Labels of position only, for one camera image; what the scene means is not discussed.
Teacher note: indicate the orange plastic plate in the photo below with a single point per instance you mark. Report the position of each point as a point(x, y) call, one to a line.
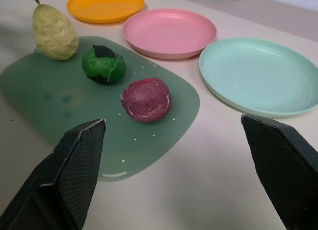
point(105, 6)

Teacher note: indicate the red foam fruit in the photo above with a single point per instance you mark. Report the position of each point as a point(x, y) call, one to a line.
point(146, 100)

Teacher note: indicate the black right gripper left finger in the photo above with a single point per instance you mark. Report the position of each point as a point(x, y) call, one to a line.
point(67, 180)

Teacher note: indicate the yellow foam pear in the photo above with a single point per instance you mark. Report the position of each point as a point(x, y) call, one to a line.
point(54, 33)

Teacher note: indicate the pink plastic plate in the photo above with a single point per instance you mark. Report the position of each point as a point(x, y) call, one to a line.
point(170, 32)

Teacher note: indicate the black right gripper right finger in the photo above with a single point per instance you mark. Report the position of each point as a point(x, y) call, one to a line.
point(280, 170)

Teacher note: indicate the green foam fruit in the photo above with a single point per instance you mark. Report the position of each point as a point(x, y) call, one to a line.
point(103, 65)

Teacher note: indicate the light green plastic plate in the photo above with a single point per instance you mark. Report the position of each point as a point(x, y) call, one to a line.
point(261, 76)

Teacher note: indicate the dark green cutting board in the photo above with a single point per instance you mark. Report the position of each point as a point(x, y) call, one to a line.
point(74, 108)

